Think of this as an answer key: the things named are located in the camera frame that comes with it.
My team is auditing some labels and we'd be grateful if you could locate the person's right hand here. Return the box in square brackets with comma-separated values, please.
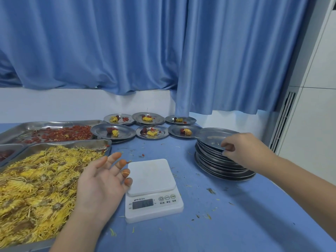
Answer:
[221, 132, 276, 172]

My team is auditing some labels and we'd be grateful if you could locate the narrow blue curtain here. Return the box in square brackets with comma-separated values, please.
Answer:
[170, 0, 310, 117]

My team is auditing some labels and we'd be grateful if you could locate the person's left hand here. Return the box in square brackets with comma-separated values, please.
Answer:
[75, 152, 133, 223]

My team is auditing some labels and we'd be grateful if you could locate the pile of yellow chrysanthemums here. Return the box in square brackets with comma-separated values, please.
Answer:
[0, 145, 105, 249]

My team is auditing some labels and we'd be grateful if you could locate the blue tablecloth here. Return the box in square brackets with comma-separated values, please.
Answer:
[0, 120, 336, 252]

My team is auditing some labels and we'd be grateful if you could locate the stack of steel plates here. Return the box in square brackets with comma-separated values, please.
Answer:
[194, 127, 257, 181]

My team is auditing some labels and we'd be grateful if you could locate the white standing air conditioner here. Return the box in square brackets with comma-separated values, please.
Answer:
[267, 0, 336, 186]

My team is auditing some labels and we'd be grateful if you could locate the person's right forearm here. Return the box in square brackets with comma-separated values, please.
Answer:
[264, 153, 336, 240]

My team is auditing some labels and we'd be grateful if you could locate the rectangular steel tray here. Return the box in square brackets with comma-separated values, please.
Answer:
[0, 143, 27, 167]
[0, 120, 104, 145]
[0, 139, 113, 252]

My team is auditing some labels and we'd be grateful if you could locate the wide blue curtain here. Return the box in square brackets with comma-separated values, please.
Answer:
[0, 0, 189, 96]

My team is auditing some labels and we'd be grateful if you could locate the round steel plate red label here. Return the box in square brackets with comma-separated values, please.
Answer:
[104, 113, 136, 125]

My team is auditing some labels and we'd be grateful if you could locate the white digital kitchen scale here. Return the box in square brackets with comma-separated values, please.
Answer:
[125, 159, 184, 224]

